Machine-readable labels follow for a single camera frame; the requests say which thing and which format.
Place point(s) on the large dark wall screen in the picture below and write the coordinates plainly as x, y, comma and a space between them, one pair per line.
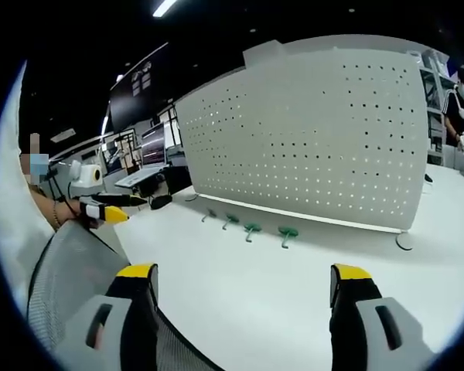
139, 89

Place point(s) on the black computer mouse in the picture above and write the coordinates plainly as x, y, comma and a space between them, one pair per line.
161, 201

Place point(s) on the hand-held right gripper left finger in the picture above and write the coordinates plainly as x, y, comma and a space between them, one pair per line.
129, 309

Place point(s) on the ceiling light strip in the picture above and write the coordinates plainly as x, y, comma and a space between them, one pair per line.
164, 7

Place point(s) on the grey storage shelf rack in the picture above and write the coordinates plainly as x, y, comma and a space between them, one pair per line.
435, 104

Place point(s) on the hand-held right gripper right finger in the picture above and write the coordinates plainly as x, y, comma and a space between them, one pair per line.
355, 305

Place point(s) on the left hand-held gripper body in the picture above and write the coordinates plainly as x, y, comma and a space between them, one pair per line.
86, 174

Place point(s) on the small black object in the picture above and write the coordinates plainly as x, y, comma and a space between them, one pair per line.
428, 178

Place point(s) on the computer monitor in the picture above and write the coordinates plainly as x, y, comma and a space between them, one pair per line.
154, 147

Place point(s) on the silver laptop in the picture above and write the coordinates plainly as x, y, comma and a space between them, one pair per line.
141, 177

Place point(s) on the white perforated mounting plate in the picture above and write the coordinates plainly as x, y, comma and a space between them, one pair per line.
305, 139

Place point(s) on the person's white shirt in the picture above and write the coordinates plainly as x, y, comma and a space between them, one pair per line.
11, 185

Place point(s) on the person's left hand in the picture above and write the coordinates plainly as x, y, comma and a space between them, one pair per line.
70, 210

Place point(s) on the green hook assembly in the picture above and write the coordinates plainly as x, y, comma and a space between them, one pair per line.
251, 229
229, 221
287, 234
210, 213

